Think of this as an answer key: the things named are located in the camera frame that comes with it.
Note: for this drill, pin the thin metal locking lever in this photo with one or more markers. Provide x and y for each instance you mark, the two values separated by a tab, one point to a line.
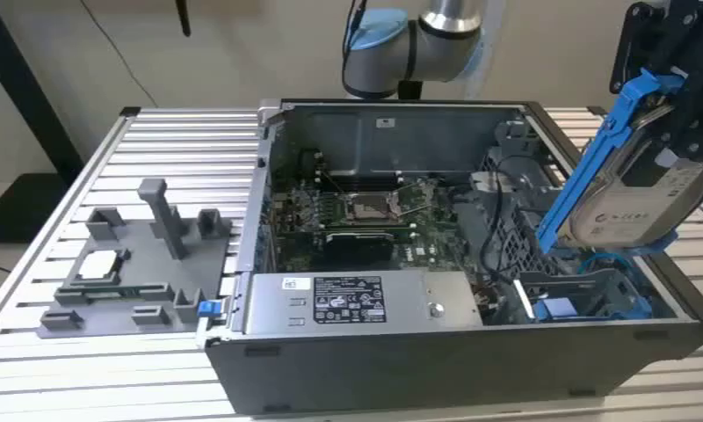
334	182

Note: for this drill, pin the black open PC case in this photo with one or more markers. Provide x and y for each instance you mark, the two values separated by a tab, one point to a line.
386	373

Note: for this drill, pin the hard disk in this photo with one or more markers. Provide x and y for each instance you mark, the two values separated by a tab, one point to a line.
638	206

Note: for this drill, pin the blue case latch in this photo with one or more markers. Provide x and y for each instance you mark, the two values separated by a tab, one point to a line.
209	307

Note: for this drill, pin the black desk leg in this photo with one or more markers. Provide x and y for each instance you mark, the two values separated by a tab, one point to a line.
17	66

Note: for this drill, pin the black table corner cap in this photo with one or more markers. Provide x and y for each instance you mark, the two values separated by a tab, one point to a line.
130	111
596	111

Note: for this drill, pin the black hanging antenna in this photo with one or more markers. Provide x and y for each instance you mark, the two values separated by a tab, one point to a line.
182	17

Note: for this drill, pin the green RAM stick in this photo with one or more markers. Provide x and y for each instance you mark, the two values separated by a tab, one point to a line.
131	290

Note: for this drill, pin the silver power supply unit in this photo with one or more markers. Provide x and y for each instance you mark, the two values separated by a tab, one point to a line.
268	307

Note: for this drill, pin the gray metal disk bay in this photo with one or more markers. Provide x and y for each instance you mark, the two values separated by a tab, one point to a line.
503	220

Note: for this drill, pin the black RAM slot bank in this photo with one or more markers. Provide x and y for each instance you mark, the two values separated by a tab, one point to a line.
359	180

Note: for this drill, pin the green motherboard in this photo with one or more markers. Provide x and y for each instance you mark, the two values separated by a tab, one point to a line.
432	246

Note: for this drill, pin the CPU socket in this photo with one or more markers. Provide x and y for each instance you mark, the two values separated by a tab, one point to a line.
367	206

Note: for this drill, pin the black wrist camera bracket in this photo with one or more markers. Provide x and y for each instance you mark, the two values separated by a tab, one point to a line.
635	48

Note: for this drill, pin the gray plastic parts rack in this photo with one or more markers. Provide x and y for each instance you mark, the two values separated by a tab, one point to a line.
151	255

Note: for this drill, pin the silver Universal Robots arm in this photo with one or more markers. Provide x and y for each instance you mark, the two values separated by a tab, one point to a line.
386	66

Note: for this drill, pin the silver CPU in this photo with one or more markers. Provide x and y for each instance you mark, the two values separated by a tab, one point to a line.
98	265

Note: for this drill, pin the black floor plate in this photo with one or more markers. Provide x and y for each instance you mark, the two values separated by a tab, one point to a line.
22	206

